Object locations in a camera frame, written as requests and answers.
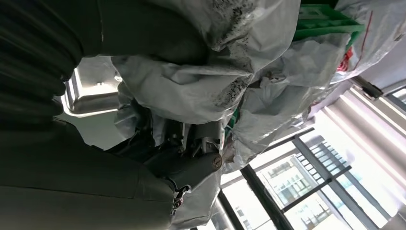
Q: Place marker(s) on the white mailer bag red print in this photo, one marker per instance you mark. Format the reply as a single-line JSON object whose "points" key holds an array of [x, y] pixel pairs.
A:
{"points": [[380, 31]]}

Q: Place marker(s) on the steel scale tray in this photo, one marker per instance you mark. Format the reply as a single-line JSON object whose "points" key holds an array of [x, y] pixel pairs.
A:
{"points": [[92, 95]]}

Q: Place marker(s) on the green plastic crate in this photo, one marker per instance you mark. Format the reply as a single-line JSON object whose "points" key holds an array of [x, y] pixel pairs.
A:
{"points": [[317, 22]]}

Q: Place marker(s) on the dark metal window frame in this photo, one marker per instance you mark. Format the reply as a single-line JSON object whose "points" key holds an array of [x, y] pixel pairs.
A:
{"points": [[258, 196]]}

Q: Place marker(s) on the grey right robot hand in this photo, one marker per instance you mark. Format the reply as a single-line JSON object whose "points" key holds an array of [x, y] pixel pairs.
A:
{"points": [[79, 190]]}

